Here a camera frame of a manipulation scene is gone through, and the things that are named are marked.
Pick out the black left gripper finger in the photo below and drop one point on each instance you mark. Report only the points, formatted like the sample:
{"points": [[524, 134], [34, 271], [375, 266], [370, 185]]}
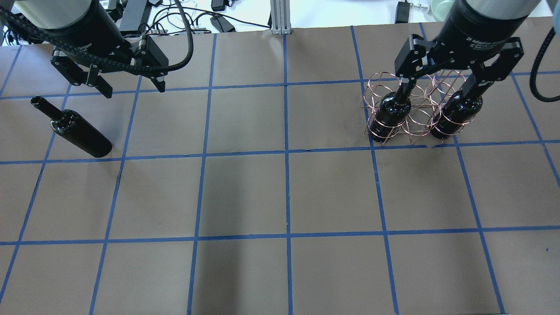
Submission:
{"points": [[77, 76], [157, 78]]}

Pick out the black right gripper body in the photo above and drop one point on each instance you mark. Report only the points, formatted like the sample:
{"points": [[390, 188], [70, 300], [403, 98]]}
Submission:
{"points": [[477, 27]]}

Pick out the copper wire wine basket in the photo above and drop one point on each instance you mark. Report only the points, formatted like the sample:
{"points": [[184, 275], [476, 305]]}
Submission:
{"points": [[427, 98]]}

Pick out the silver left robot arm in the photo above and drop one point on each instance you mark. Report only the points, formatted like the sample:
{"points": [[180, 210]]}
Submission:
{"points": [[144, 50]]}

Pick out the aluminium frame post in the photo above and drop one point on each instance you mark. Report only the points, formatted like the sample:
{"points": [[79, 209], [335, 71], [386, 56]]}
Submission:
{"points": [[280, 17]]}

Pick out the green glass bowl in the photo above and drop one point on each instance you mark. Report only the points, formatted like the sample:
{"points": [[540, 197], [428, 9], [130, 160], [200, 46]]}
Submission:
{"points": [[440, 8]]}

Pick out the dark wine bottle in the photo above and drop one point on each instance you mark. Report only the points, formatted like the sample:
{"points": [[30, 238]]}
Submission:
{"points": [[388, 117], [74, 128]]}

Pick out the black power brick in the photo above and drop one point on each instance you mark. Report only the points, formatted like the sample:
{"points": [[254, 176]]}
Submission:
{"points": [[135, 17]]}

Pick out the dark wine bottle in basket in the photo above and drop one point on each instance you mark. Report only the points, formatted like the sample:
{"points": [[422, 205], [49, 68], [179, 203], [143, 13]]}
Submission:
{"points": [[388, 117]]}

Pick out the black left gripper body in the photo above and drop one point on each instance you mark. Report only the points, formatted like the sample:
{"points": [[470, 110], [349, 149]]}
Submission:
{"points": [[82, 38]]}

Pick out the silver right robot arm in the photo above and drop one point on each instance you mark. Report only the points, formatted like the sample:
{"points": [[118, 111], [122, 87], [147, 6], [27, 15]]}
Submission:
{"points": [[477, 35]]}

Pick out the black power adapter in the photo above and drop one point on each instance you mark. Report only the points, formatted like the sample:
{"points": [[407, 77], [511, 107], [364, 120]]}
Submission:
{"points": [[402, 12]]}

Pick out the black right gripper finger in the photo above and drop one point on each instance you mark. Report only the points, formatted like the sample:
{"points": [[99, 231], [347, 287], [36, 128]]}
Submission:
{"points": [[409, 76], [482, 78]]}

